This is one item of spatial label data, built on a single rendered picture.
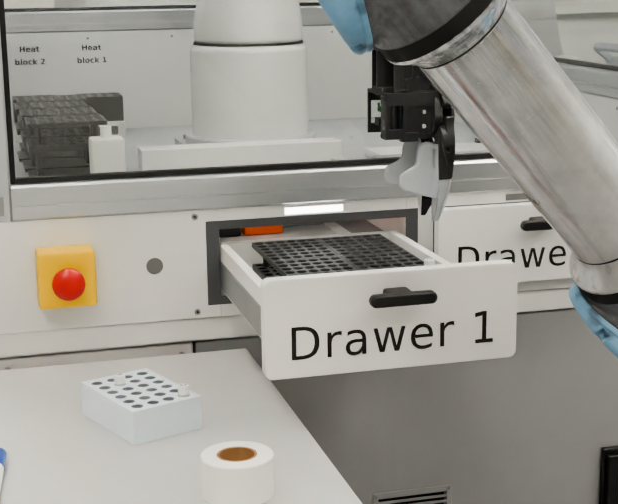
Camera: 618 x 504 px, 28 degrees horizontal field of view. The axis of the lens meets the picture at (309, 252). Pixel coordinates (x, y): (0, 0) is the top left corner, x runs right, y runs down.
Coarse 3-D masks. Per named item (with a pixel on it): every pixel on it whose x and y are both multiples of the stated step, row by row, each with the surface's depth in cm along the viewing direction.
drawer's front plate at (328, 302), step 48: (288, 288) 133; (336, 288) 134; (384, 288) 136; (432, 288) 137; (480, 288) 139; (288, 336) 134; (336, 336) 136; (384, 336) 137; (432, 336) 138; (480, 336) 140
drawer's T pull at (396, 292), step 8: (392, 288) 135; (400, 288) 135; (376, 296) 132; (384, 296) 132; (392, 296) 132; (400, 296) 133; (408, 296) 133; (416, 296) 133; (424, 296) 133; (432, 296) 134; (376, 304) 132; (384, 304) 132; (392, 304) 133; (400, 304) 133; (408, 304) 133; (416, 304) 133
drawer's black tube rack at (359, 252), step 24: (288, 240) 165; (312, 240) 166; (336, 240) 165; (360, 240) 166; (384, 240) 165; (264, 264) 163; (288, 264) 152; (312, 264) 152; (336, 264) 151; (360, 264) 152; (384, 264) 151; (408, 264) 152
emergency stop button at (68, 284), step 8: (64, 272) 153; (72, 272) 153; (56, 280) 153; (64, 280) 153; (72, 280) 153; (80, 280) 153; (56, 288) 153; (64, 288) 153; (72, 288) 153; (80, 288) 154; (64, 296) 153; (72, 296) 154
